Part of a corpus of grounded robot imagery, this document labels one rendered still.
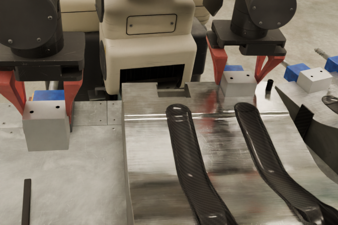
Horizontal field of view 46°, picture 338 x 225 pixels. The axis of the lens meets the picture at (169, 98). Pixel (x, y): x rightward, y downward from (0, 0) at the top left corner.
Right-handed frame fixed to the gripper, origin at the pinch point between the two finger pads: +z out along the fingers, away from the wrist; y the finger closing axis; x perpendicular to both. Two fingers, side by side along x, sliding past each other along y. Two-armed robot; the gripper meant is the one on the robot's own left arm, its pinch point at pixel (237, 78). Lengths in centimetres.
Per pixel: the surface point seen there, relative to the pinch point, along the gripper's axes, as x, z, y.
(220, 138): -12.1, 2.0, -5.5
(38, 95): -8.7, -3.7, -30.4
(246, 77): -0.9, -0.9, 1.1
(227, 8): 230, 95, 73
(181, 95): 1.1, 4.3, -8.8
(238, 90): -2.7, 0.4, -0.5
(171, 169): -17.3, 2.2, -13.2
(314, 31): 191, 94, 129
